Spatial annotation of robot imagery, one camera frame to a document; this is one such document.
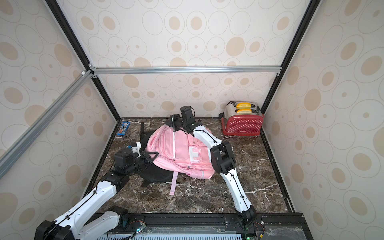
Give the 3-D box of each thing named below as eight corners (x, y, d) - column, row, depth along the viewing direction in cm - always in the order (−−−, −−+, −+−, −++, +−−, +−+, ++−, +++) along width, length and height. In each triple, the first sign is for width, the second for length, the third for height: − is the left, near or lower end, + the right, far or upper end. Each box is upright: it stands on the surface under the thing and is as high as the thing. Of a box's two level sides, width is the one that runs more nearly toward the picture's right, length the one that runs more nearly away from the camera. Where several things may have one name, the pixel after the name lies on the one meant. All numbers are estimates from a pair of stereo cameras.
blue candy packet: (118, 135, 112) (117, 133, 111) (123, 123, 120) (122, 121, 118) (125, 135, 112) (124, 133, 111) (129, 123, 120) (128, 121, 118)
